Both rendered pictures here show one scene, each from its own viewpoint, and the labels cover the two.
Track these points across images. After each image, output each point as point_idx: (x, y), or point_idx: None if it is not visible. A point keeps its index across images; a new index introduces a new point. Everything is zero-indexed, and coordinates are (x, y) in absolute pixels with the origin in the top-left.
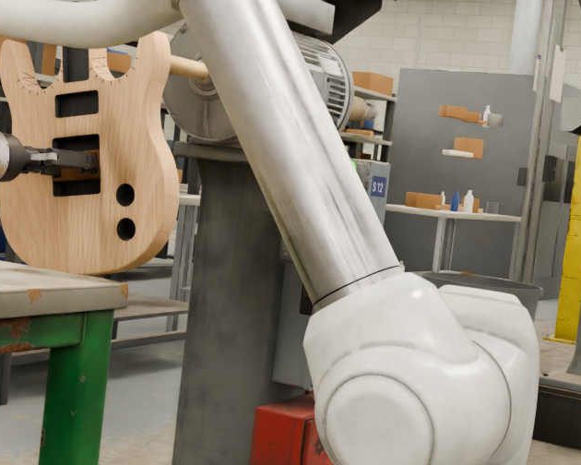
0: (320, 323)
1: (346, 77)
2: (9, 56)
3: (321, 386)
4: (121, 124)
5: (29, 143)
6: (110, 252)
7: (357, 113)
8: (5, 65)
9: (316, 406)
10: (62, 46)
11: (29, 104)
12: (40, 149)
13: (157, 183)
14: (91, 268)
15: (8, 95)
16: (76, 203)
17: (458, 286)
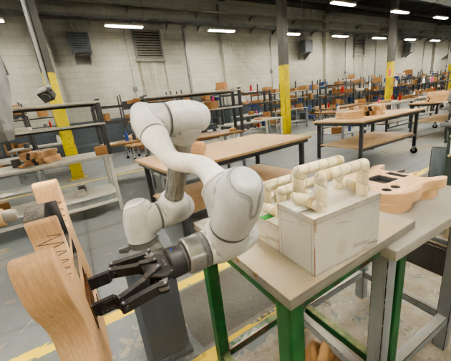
0: (187, 196)
1: None
2: (60, 264)
3: (192, 203)
4: (78, 248)
5: (89, 320)
6: (103, 319)
7: None
8: (64, 278)
9: (192, 206)
10: (58, 220)
11: (78, 291)
12: (144, 260)
13: (87, 263)
14: (108, 339)
15: (76, 302)
16: (98, 318)
17: (141, 199)
